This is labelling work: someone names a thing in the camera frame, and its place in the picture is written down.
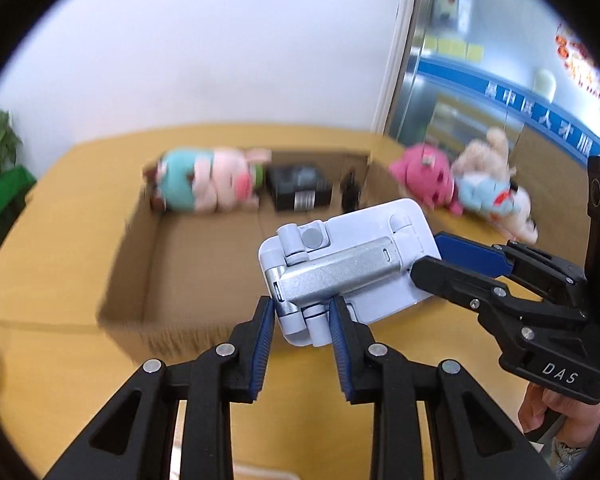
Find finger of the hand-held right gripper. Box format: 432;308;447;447
410;256;588;347
434;231;588;307

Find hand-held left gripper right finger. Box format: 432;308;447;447
328;296;551;480

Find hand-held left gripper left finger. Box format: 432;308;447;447
45;296;278;480

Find white folding phone stand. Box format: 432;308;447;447
257;198;443;348

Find cardboard box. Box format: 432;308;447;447
96;149;406;361

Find person's right hand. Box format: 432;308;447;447
517;382;600;450

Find blue plush toy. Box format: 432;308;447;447
452;170;516;223

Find pink plush toy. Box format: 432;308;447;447
389;142;463;217

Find person's patterned clothing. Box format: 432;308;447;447
550;435;588;480

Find beige bunny plush toy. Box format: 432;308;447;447
452;127;541;246

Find black small device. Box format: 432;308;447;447
340;170;363;211

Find black box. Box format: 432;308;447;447
266;162;333;212

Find blue banner strip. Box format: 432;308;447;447
415;55;600;161

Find teal and pink pig plush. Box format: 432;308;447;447
142;146;273;212

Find white round object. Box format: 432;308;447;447
532;70;559;97

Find yellow sticky notes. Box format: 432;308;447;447
425;35;483;61

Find red window sticker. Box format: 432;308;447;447
555;22;600;103

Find wooden desk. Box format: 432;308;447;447
0;122;600;480

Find blue cartoon poster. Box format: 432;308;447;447
432;0;474;33

